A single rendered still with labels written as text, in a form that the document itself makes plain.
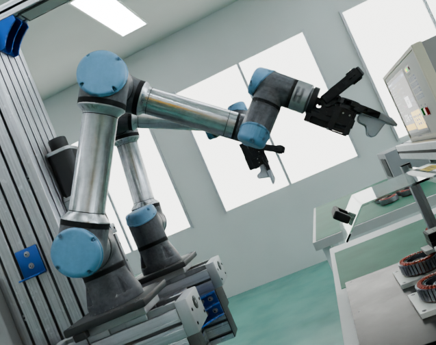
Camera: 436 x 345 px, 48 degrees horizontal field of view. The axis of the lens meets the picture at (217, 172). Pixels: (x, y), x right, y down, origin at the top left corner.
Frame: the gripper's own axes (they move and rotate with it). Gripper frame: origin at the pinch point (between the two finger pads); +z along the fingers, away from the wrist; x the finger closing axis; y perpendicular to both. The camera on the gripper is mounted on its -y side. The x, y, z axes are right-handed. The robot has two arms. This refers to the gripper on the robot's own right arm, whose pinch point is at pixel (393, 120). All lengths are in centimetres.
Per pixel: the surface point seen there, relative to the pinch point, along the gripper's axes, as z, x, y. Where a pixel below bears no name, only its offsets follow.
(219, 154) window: -124, -468, 54
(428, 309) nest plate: 21.2, 10.0, 36.7
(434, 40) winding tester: -0.2, 14.4, -16.5
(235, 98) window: -130, -468, -16
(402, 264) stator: 19.2, -18.2, 33.6
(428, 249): 23.7, -18.5, 27.2
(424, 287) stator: 19.4, 6.5, 33.2
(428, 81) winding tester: 1.8, 14.7, -8.1
